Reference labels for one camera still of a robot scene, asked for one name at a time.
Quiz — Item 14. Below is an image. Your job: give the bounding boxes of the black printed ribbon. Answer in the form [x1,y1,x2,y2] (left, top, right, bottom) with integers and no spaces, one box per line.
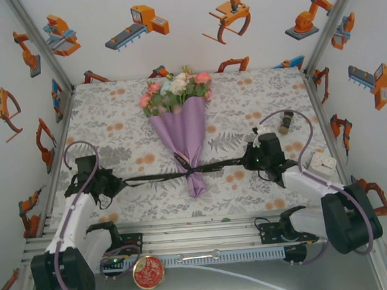
[119,149,250,189]

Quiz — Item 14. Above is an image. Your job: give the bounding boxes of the purple and pink wrapping paper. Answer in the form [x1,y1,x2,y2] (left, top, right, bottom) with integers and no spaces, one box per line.
[147,96,212,201]

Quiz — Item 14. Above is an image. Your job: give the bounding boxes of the small pink roses stem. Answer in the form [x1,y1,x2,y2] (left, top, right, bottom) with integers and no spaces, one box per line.
[138,80,166,118]

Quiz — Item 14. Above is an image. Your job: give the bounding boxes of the floral table mat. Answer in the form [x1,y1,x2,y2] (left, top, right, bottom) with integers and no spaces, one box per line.
[44,63,355,228]

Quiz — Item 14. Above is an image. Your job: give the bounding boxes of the brown and black cylinder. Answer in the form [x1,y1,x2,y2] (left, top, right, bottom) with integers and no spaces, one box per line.
[277,109,296,136]

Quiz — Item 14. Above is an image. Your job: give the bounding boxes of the white alarm clock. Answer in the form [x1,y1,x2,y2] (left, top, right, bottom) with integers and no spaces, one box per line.
[308,150,338,179]

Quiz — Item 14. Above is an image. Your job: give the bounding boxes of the small black circuit board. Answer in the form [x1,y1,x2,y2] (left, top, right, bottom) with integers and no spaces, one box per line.
[100,256,127,275]

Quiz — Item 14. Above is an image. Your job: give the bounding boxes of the red round tin lid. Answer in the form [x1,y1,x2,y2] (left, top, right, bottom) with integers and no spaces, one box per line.
[131,254,166,290]

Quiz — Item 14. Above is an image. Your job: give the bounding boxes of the silver wrench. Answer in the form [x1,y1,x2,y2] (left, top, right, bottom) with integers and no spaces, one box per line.
[176,249,222,264]

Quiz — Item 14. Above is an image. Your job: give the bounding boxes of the aluminium side rail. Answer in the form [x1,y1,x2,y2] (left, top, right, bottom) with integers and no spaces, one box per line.
[40,86,83,196]
[303,66,360,216]

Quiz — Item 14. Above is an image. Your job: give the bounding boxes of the aluminium front frame rails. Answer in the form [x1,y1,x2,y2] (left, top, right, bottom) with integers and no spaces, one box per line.
[18,205,382,264]

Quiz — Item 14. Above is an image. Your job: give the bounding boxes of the black bracket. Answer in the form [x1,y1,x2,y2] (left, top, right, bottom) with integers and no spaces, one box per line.
[282,243,309,266]

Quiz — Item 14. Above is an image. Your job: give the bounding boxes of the grey slotted cable duct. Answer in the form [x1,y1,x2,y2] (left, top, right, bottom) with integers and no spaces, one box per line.
[93,246,285,274]

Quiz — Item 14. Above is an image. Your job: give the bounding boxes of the aluminium frame post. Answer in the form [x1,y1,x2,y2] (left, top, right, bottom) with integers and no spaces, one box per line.
[5,0,76,99]
[298,0,370,75]

